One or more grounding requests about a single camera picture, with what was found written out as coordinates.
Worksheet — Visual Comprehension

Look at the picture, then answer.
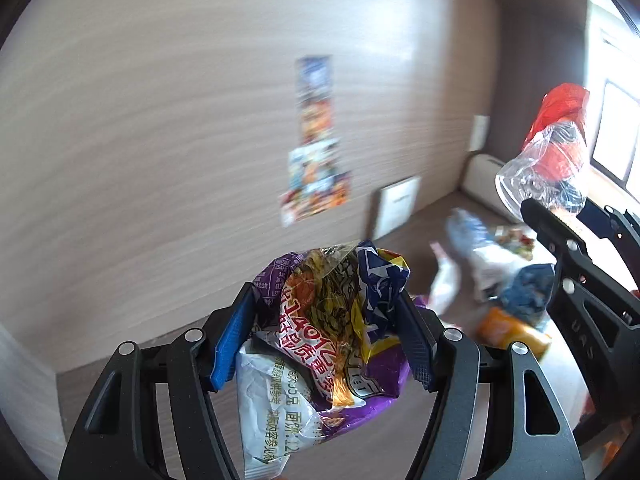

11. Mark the blue crumpled wrapper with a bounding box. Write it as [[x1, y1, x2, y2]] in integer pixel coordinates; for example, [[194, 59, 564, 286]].
[[499, 264, 556, 332]]

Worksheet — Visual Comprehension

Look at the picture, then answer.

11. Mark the clear crushed plastic bottle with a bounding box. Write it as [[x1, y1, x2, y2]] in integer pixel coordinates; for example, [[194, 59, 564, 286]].
[[446, 209, 493, 263]]

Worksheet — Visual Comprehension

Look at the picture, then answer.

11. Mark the beige ribbed tissue box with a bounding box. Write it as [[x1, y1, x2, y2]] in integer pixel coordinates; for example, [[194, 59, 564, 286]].
[[461, 154, 523, 221]]

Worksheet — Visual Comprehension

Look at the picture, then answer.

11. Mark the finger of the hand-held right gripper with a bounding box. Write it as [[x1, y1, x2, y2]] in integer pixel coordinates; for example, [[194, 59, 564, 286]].
[[520, 198, 640, 428], [575, 199, 640, 293]]

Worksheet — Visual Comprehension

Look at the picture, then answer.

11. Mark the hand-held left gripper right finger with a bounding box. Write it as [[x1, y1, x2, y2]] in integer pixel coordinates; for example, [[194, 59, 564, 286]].
[[394, 294, 586, 480]]

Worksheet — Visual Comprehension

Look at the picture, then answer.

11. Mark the purple noodle wrapper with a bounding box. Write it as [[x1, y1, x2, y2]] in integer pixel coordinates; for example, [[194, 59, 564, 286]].
[[252, 240, 413, 438]]

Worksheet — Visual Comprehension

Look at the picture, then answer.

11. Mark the window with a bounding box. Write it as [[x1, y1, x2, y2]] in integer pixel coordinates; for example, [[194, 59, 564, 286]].
[[584, 0, 640, 196]]

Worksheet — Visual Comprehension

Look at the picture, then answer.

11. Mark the clear plastic bag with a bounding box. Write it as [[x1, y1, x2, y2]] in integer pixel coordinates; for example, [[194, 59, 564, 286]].
[[495, 120, 588, 213]]

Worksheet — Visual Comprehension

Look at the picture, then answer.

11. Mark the white plastic bag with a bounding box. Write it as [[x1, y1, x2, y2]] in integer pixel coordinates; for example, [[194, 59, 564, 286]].
[[429, 242, 516, 318]]

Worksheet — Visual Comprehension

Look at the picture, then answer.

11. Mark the orange snack packet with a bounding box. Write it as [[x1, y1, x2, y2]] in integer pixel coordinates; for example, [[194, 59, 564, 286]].
[[475, 307, 552, 359]]

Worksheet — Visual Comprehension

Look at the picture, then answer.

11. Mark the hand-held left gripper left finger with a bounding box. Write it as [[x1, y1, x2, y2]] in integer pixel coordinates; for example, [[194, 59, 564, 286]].
[[57, 282, 257, 480]]

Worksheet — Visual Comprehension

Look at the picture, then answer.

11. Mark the colourful wall poster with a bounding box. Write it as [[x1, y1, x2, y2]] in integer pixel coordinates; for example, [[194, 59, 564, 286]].
[[279, 55, 352, 228]]

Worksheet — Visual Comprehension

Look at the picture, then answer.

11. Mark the white wall socket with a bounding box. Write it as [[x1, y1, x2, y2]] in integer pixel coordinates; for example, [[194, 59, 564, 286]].
[[468, 114, 490, 152], [374, 176, 422, 240]]

